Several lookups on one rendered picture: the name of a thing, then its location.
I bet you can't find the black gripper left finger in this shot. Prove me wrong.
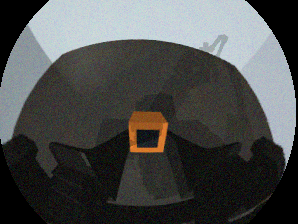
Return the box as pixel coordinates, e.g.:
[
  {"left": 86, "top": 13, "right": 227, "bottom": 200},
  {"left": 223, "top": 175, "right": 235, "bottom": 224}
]
[{"left": 48, "top": 128, "right": 130, "bottom": 202}]

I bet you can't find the orange block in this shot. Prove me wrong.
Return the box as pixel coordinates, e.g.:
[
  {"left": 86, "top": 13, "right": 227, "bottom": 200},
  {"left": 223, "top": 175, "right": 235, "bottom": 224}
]
[{"left": 129, "top": 112, "right": 168, "bottom": 152}]

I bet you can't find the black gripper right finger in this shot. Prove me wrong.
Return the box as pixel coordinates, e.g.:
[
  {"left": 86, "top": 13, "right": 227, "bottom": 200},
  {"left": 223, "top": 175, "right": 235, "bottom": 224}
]
[{"left": 165, "top": 129, "right": 242, "bottom": 198}]

